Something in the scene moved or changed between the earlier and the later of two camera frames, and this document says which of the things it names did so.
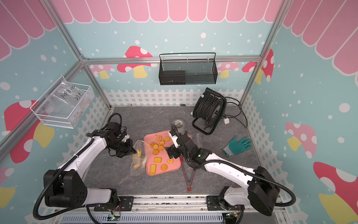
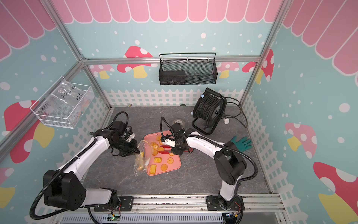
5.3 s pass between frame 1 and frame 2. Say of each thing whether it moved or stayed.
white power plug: stayed
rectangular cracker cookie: stayed
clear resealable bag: moved
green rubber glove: stayed
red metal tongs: moved
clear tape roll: stayed
